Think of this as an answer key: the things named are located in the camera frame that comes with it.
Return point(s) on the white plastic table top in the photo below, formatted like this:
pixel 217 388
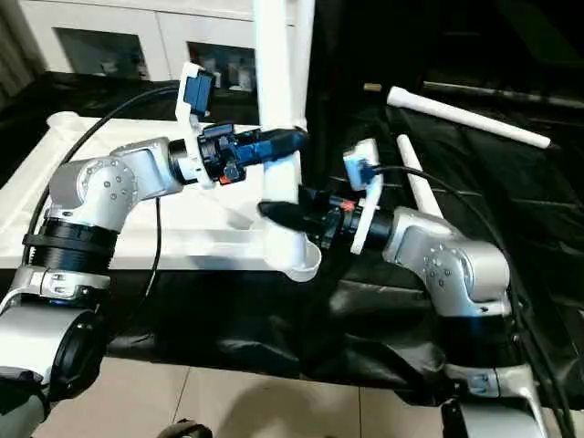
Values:
pixel 210 228

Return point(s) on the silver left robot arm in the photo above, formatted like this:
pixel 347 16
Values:
pixel 100 192

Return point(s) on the small tan tag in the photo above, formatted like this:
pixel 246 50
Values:
pixel 372 88

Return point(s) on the black mat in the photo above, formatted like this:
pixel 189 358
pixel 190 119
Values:
pixel 274 319

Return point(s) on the white glass-door cabinet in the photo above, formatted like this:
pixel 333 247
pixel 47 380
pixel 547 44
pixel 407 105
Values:
pixel 119 36

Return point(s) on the grey curtain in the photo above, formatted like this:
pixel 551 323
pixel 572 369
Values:
pixel 9 55

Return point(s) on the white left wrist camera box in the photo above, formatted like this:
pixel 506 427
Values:
pixel 196 91

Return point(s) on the black metal rail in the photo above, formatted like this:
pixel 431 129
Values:
pixel 502 91

